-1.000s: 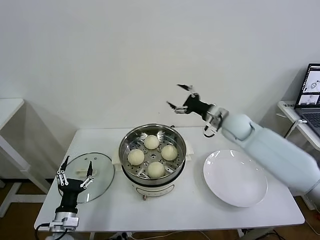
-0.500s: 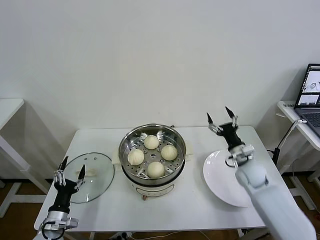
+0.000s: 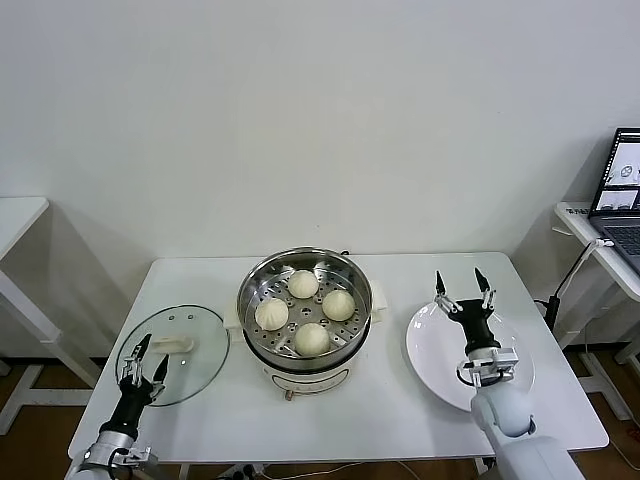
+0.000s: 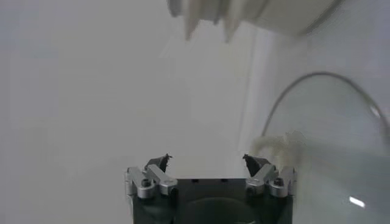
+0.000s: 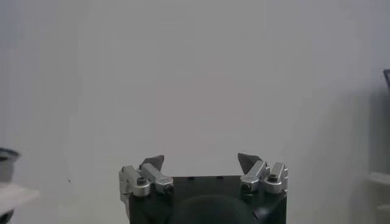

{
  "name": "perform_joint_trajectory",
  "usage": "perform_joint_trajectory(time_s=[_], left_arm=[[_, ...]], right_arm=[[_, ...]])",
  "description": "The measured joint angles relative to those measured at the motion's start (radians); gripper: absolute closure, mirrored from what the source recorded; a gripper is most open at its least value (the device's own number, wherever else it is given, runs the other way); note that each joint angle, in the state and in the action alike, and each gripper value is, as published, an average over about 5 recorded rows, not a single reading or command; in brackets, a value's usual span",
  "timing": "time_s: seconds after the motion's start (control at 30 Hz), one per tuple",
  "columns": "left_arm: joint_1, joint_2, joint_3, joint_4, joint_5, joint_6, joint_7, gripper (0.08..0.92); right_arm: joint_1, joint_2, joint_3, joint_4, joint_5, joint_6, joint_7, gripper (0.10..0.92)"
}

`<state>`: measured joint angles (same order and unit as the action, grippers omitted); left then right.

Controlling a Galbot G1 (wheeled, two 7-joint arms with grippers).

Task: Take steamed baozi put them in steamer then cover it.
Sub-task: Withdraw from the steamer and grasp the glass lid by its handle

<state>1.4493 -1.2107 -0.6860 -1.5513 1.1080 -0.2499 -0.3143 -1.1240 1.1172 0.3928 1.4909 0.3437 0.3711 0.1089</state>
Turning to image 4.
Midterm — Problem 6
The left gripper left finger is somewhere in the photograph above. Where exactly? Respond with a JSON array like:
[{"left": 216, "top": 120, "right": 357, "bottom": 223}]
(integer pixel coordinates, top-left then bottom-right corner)
[{"left": 124, "top": 153, "right": 179, "bottom": 199}]

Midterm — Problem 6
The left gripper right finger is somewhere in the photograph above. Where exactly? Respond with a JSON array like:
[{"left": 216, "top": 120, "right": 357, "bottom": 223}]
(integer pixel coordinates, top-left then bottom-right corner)
[{"left": 243, "top": 154, "right": 298, "bottom": 198}]

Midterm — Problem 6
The white electric cooking pot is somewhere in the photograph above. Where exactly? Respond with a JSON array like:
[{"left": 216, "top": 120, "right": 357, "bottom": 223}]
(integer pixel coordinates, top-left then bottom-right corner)
[{"left": 166, "top": 0, "right": 346, "bottom": 43}]

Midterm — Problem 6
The round glass lid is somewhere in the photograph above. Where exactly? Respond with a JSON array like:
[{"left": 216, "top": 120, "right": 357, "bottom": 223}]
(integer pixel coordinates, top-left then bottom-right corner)
[{"left": 249, "top": 71, "right": 390, "bottom": 224}]

